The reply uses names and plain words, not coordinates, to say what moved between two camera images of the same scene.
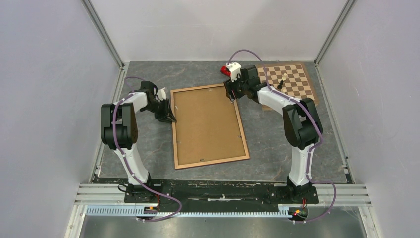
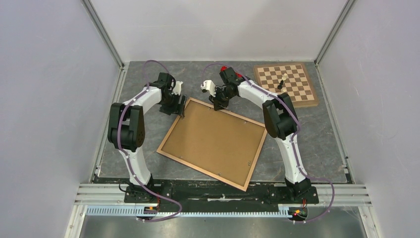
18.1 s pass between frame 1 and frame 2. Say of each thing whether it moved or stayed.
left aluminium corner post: stayed
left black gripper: moved
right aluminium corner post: stayed
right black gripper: moved
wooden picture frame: moved
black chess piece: stayed
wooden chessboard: stayed
